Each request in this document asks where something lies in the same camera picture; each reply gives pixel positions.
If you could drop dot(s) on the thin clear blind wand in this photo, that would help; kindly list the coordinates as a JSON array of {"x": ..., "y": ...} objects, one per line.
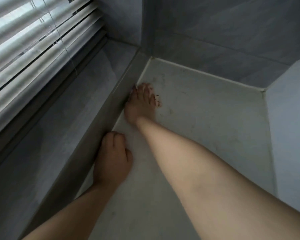
[{"x": 66, "y": 49}]

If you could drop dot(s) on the white bathtub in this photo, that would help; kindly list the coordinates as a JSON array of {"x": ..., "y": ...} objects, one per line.
[{"x": 205, "y": 109}]

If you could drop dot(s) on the person's left forearm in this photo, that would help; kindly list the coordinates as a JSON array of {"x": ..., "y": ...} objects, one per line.
[{"x": 72, "y": 214}]

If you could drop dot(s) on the person's bare leg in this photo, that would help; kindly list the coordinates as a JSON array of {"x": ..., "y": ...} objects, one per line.
[{"x": 190, "y": 167}]

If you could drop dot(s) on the grey window frame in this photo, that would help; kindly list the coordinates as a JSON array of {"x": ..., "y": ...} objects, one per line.
[{"x": 52, "y": 97}]

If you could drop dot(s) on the person's left thumb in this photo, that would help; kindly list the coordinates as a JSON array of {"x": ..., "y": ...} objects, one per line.
[{"x": 129, "y": 159}]

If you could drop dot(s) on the white slatted window blind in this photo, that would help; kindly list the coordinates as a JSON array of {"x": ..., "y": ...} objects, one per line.
[{"x": 32, "y": 47}]

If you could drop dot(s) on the person's left hand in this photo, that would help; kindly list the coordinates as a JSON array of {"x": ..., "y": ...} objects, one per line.
[{"x": 111, "y": 162}]

